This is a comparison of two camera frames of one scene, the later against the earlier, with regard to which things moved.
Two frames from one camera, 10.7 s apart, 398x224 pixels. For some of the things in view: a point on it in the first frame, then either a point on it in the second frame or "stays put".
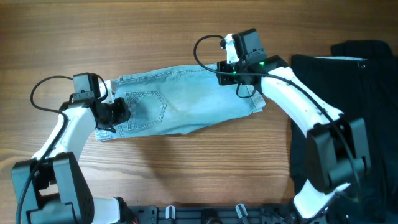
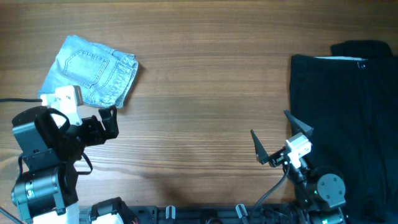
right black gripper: [224, 80] -> [275, 158]
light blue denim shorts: [170, 101] -> [104, 74]
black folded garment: [360, 79] stays put
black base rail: [239, 214] stays put
